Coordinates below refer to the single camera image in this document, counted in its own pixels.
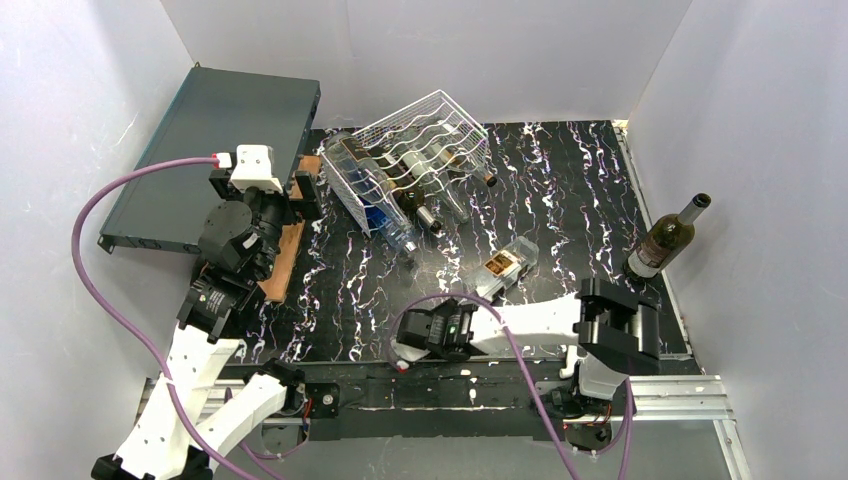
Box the clear round bottle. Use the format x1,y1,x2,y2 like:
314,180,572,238
321,131,417,255

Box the blue glass bottle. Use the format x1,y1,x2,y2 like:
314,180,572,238
344,166,418,255

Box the dark green wine bottle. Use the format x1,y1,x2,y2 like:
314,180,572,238
370,147,442,233

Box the clear square liquor bottle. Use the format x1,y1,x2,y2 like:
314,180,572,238
463,236,539,302

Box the olive wine bottle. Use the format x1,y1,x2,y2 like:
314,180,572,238
624,193,712,281

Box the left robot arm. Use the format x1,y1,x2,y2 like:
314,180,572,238
91,167,320,479

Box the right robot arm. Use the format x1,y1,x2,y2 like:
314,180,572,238
386,278,660,454

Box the dark grey flat box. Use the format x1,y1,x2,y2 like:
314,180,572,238
98,66,321,254

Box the brown wooden board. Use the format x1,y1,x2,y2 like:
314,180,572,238
260,156,321,303

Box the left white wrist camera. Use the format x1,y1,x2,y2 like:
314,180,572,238
213,144,284,195

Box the white wire wine rack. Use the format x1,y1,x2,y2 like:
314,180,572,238
321,90,498,249

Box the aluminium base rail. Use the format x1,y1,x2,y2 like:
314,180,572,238
132,374,754,480

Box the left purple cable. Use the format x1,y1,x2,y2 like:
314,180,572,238
71,156,293,480

